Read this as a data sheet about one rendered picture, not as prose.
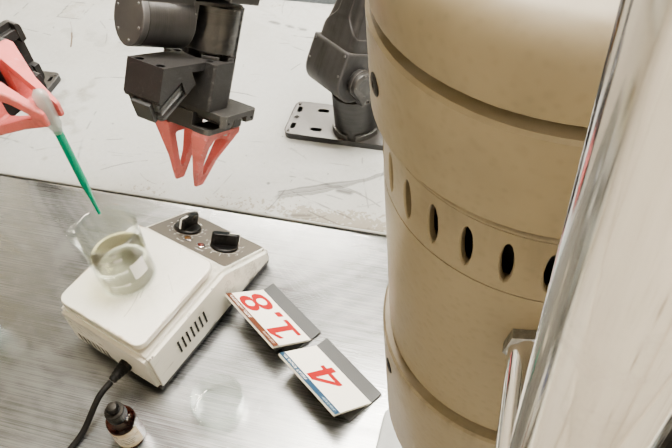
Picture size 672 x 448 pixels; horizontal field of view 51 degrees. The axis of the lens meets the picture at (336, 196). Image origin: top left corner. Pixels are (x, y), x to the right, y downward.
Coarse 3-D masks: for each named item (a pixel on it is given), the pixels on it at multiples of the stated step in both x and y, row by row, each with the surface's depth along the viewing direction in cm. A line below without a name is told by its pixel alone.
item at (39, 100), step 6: (36, 90) 56; (36, 96) 56; (42, 96) 56; (36, 102) 57; (42, 102) 57; (48, 102) 57; (42, 108) 57; (48, 108) 57; (48, 114) 58; (54, 114) 58; (54, 120) 58; (54, 126) 59
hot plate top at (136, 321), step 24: (168, 240) 78; (168, 264) 76; (192, 264) 76; (72, 288) 75; (96, 288) 75; (168, 288) 74; (192, 288) 74; (96, 312) 72; (120, 312) 72; (144, 312) 72; (168, 312) 72; (120, 336) 70; (144, 336) 70
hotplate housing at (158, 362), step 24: (216, 264) 78; (240, 264) 80; (264, 264) 85; (216, 288) 77; (240, 288) 81; (72, 312) 75; (192, 312) 74; (216, 312) 79; (96, 336) 74; (168, 336) 72; (192, 336) 76; (120, 360) 75; (144, 360) 71; (168, 360) 74
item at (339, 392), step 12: (312, 348) 76; (300, 360) 73; (312, 360) 74; (324, 360) 75; (312, 372) 72; (324, 372) 73; (336, 372) 74; (324, 384) 72; (336, 384) 72; (348, 384) 73; (336, 396) 71; (348, 396) 72; (360, 396) 72
